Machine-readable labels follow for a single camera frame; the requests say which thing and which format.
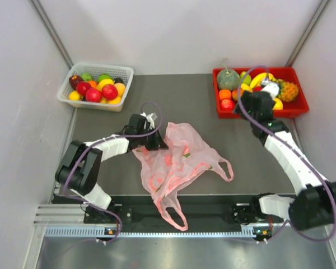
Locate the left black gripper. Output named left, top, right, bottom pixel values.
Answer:
left=137, top=126, right=169, bottom=151

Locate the orange fruit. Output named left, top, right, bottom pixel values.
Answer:
left=218, top=89, right=232, bottom=100

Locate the red pomegranate fruit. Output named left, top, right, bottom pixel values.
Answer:
left=253, top=86, right=263, bottom=92

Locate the green yellow fruit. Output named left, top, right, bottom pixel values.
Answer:
left=240, top=71, right=252, bottom=86

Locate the pink printed plastic bag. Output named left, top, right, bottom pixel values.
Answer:
left=133, top=122, right=234, bottom=231

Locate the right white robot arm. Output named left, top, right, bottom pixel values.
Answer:
left=234, top=91, right=336, bottom=231

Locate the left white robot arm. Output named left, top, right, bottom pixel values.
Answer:
left=55, top=113, right=168, bottom=222

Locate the yellow fruit in basket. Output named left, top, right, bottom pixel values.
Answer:
left=96, top=80, right=114, bottom=91

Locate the dark red fruit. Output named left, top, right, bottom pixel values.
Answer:
left=68, top=75, right=83, bottom=90

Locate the red apple in tray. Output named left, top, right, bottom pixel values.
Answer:
left=220, top=99, right=236, bottom=111

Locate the yellow mango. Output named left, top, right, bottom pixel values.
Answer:
left=241, top=84, right=253, bottom=92

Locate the green melon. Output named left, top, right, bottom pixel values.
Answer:
left=216, top=61, right=240, bottom=91

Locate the yellow banana bunch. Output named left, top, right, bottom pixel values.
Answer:
left=250, top=72, right=275, bottom=89

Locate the orange peach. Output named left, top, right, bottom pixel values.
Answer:
left=114, top=82, right=126, bottom=97

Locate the red apple right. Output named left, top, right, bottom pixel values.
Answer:
left=101, top=84, right=118, bottom=100

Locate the dark mangosteen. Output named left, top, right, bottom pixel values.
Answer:
left=114, top=77, right=124, bottom=84

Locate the orange pineapple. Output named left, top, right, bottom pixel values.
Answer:
left=277, top=80, right=299, bottom=103

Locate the red apple middle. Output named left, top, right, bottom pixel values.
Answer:
left=85, top=87, right=102, bottom=103

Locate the small orange tangerine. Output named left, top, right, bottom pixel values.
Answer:
left=88, top=80, right=97, bottom=88

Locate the green apple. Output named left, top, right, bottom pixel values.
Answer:
left=97, top=74, right=112, bottom=84

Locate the white perforated plastic basket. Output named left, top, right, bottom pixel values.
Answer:
left=57, top=63, right=134, bottom=112

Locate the red plastic tray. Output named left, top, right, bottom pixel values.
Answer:
left=212, top=67, right=309, bottom=118

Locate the red apple left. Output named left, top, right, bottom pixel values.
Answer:
left=76, top=81, right=91, bottom=96

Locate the green lime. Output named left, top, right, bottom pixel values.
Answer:
left=81, top=72, right=94, bottom=81

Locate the yellow lemon in basket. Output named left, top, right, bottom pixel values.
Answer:
left=68, top=90, right=82, bottom=101

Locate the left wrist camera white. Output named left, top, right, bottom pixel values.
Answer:
left=141, top=112, right=157, bottom=130

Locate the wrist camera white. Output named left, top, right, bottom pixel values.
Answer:
left=260, top=78, right=280, bottom=99
left=141, top=112, right=157, bottom=130

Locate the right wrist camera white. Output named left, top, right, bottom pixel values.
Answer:
left=260, top=78, right=280, bottom=99

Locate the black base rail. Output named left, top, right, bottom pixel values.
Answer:
left=72, top=196, right=269, bottom=233

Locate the grey slotted cable duct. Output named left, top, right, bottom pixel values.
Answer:
left=45, top=226, right=271, bottom=238

